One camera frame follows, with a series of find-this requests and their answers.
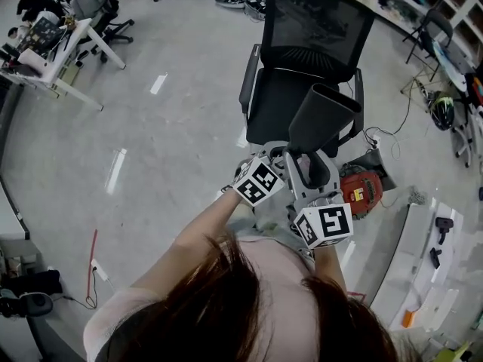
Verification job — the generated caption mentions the dark gray bag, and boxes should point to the dark gray bag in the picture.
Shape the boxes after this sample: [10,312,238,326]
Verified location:
[346,150,398,192]

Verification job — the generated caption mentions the sticker-covered black monitor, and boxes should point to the sticker-covered black monitor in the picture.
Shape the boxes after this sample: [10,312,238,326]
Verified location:
[16,16,64,51]

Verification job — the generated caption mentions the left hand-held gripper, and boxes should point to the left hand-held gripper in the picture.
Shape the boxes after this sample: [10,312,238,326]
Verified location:
[230,140,291,207]

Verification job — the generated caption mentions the person's light shirt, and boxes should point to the person's light shirt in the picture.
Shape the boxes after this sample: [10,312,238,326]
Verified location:
[82,235,320,362]

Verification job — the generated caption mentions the white curved table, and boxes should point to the white curved table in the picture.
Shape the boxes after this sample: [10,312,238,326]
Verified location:
[371,201,483,332]

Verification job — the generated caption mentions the orange box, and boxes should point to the orange box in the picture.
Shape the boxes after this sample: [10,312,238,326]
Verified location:
[401,308,419,329]

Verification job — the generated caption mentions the white blue patterned board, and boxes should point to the white blue patterned board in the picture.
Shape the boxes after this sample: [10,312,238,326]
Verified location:
[432,38,469,91]

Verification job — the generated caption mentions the black folding chair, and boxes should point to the black folding chair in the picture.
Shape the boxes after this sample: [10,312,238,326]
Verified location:
[401,8,454,66]

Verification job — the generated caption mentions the person's left forearm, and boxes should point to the person's left forearm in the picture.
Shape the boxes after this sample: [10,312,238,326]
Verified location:
[172,189,243,262]

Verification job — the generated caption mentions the white desk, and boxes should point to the white desk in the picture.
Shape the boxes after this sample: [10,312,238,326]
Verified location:
[0,16,128,113]

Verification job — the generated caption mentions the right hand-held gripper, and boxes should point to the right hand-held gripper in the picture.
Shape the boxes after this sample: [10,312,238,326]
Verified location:
[283,151,355,250]

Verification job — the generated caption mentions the black vacuum tube nozzle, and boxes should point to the black vacuum tube nozzle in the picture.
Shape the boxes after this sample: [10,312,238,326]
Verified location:
[281,82,363,157]

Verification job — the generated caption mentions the red wire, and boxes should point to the red wire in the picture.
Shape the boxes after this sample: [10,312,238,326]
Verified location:
[85,228,100,309]

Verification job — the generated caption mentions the yellow wire frame stand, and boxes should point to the yellow wire frame stand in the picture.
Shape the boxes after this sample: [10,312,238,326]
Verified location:
[398,71,439,106]

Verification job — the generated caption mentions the small white power strip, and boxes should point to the small white power strip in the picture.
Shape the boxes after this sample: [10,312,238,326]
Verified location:
[89,257,111,283]

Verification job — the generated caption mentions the person's light jeans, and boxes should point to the person's light jeans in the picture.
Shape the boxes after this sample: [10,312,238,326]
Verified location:
[226,204,303,247]

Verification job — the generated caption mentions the person's right forearm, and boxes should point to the person's right forearm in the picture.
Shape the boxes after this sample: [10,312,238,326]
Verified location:
[314,245,347,292]

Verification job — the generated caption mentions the black fabric bundle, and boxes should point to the black fabric bundle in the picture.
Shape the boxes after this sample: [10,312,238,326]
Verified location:
[0,268,64,298]

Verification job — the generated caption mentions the white chair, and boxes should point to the white chair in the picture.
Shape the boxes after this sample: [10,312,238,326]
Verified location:
[450,103,483,168]

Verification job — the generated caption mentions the black green helmet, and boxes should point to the black green helmet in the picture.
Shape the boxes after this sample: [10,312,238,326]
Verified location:
[429,95,457,132]

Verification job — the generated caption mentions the gray office chair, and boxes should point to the gray office chair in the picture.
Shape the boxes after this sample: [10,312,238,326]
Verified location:
[70,0,136,64]

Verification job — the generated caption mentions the gray cable bundle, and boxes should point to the gray cable bundle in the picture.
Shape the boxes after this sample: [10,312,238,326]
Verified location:
[406,186,430,206]

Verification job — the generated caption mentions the red vacuum cleaner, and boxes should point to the red vacuum cleaner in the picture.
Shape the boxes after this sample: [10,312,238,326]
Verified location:
[337,164,385,219]

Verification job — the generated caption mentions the black mesh office chair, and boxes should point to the black mesh office chair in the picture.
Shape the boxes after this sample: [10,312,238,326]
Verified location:
[238,0,377,158]

